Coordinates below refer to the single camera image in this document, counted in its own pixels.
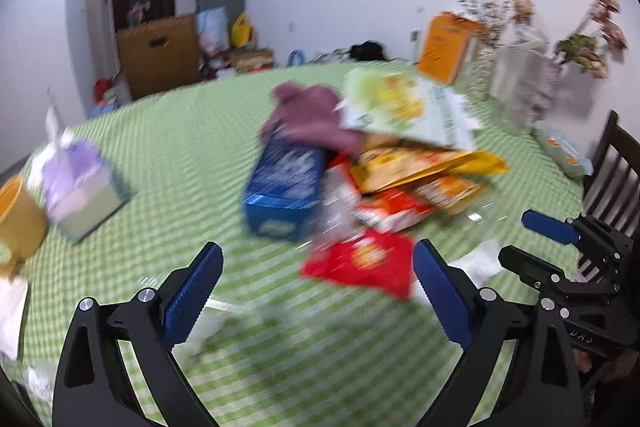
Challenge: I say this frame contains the blue patterned bag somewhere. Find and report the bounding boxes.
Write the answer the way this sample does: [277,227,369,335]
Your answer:
[196,7,228,52]

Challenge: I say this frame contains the yellow tote bag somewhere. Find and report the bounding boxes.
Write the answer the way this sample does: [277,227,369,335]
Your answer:
[230,13,253,48]

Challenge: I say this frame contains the orange snack bag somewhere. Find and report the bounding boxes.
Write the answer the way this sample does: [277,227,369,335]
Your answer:
[415,174,488,215]

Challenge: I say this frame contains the clear water bottle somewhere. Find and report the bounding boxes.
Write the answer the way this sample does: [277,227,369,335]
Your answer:
[490,27,558,128]

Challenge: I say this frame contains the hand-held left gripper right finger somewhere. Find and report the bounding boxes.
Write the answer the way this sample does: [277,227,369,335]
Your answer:
[413,238,583,427]

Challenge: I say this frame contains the black bag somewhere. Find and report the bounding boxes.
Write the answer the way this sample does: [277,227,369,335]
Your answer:
[350,41,386,60]

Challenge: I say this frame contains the purple green tissue box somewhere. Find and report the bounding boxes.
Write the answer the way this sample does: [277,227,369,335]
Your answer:
[40,89,132,244]

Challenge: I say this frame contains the green checked tablecloth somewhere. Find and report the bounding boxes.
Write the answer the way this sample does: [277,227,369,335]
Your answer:
[0,59,596,427]

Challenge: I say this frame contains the crumpled white tissue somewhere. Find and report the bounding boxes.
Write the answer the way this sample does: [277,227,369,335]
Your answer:
[22,362,56,408]

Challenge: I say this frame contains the yellow mug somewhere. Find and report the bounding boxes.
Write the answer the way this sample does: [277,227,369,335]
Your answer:
[0,174,51,278]

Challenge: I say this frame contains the dried pink flowers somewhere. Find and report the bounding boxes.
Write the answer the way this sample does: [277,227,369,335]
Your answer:
[552,0,628,80]

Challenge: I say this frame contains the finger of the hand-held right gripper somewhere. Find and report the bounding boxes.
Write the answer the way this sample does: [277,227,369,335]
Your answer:
[521,209,633,258]
[499,246,571,294]

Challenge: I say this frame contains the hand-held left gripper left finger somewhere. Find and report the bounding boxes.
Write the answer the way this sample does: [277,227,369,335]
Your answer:
[52,242,224,427]

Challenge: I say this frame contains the large cardboard box with handle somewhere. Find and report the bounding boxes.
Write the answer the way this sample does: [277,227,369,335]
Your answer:
[116,14,201,100]

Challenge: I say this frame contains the yellow snack bag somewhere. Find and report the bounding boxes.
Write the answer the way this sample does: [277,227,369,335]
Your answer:
[350,147,508,195]

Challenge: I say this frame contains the low cardboard box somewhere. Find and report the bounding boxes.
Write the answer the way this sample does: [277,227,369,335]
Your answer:
[227,48,276,72]

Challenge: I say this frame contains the red white snack wrapper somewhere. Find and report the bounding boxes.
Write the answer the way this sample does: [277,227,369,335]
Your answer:
[350,187,436,233]

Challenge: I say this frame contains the white tray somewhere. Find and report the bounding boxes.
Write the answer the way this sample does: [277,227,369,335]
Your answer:
[0,277,28,360]

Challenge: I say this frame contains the small floral vase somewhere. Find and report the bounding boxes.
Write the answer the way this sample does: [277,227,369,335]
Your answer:
[470,49,496,100]

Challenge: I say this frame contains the orange book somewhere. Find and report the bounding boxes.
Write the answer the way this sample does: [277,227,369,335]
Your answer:
[417,12,486,85]

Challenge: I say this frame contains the clear plastic wrap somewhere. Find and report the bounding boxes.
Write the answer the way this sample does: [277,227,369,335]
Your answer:
[310,164,371,253]

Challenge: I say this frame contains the blue white carton box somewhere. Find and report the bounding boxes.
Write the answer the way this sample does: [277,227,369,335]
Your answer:
[242,127,328,242]

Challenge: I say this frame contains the white paper scrap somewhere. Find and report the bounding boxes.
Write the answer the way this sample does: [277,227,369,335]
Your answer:
[450,237,508,288]

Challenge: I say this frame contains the dark wooden chair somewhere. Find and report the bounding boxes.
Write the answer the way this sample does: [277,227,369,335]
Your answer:
[575,109,640,283]

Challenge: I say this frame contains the red toy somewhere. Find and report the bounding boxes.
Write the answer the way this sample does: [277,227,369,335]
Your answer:
[94,78,118,102]

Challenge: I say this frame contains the green white snack bag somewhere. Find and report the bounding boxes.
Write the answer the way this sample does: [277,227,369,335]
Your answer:
[340,67,483,152]

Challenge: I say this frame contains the white interior door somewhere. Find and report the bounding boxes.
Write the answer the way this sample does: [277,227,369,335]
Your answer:
[87,0,104,72]

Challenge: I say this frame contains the red snack bag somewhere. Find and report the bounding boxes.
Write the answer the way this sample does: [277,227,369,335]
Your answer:
[300,229,416,300]

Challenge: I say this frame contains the green glass bowl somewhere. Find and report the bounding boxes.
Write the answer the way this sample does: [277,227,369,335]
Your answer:
[532,121,593,178]

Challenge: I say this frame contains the dried twig flowers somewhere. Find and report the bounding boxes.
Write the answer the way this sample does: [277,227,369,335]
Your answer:
[457,0,536,48]

